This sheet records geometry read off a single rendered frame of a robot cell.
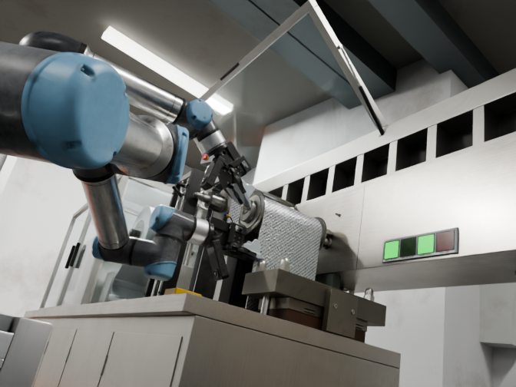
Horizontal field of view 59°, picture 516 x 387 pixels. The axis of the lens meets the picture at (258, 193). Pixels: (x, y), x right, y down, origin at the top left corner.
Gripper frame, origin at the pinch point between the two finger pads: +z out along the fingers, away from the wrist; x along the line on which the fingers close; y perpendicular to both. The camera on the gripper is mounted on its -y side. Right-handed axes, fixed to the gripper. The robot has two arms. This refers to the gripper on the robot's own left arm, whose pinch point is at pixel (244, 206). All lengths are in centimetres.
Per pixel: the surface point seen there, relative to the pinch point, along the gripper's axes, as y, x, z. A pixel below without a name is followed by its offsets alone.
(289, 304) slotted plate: -18.9, -22.9, 24.3
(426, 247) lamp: 17, -40, 33
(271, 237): -0.3, -4.2, 12.4
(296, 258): 3.9, -4.2, 22.8
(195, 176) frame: 7.1, 29.1, -15.5
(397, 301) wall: 95, 60, 104
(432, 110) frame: 53, -39, 4
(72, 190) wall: 66, 357, -66
